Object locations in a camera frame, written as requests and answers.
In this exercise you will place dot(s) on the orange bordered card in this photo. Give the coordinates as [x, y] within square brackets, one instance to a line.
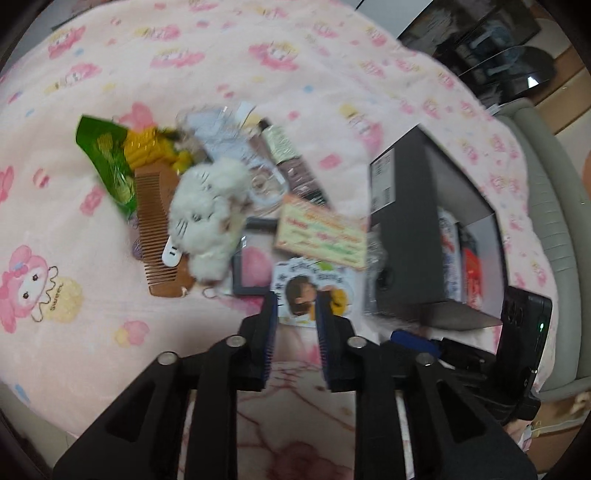
[318, 230]

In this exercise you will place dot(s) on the clear plastic wrapper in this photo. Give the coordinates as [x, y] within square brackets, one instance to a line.
[376, 277]

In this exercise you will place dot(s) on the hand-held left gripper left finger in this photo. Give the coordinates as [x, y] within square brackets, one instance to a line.
[270, 341]

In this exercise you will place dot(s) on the black framed pink compact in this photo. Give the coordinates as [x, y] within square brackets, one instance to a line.
[254, 267]

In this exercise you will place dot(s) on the small purple item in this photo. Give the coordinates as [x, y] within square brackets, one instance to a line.
[136, 248]

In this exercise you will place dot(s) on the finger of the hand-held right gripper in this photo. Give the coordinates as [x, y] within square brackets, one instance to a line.
[408, 339]

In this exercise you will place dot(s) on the green snack packet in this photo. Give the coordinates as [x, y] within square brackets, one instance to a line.
[106, 157]

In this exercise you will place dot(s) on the brown wooden comb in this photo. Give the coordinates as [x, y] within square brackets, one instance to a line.
[154, 207]

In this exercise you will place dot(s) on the white plush cat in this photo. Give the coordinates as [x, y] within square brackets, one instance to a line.
[203, 207]

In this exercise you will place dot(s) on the grey padded headboard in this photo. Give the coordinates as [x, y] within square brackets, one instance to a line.
[554, 221]

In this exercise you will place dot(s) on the blue white picture book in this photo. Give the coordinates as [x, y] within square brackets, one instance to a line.
[449, 254]

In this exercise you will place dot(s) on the clear round dish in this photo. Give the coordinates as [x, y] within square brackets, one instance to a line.
[268, 189]

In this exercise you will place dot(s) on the round cartoon figure card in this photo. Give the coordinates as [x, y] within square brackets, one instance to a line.
[295, 279]

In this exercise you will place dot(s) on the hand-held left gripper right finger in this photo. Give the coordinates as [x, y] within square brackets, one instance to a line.
[324, 341]

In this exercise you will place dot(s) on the black cardboard box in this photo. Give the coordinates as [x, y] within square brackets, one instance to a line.
[401, 258]

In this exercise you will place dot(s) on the white hair clip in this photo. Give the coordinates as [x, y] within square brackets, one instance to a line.
[172, 251]

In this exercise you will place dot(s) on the brown green cream tube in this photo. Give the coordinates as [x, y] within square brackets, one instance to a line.
[288, 154]

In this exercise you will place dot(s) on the clear plastic bag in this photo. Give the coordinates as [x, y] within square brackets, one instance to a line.
[217, 134]

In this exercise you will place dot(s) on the red packet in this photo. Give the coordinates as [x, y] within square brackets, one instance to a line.
[472, 272]

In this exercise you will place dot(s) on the pink printed blanket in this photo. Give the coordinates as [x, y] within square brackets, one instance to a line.
[69, 323]

